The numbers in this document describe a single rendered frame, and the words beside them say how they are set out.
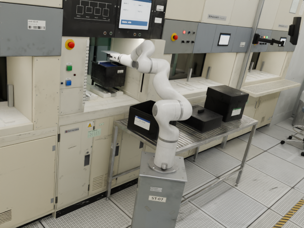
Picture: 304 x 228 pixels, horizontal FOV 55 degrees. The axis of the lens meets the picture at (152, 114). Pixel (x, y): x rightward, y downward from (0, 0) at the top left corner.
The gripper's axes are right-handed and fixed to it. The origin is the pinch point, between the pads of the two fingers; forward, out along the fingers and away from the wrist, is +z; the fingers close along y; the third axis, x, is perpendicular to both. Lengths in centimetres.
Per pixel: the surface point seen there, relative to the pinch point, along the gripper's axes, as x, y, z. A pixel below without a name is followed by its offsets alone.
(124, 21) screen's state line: 30.0, -13.8, -30.3
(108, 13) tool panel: 34, -28, -30
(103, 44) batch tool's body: 4.7, 7.0, 19.9
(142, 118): -33, -11, -59
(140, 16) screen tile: 34.5, 0.1, -30.3
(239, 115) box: -41, 97, -80
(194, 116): -35, 36, -71
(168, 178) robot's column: -46, -36, -111
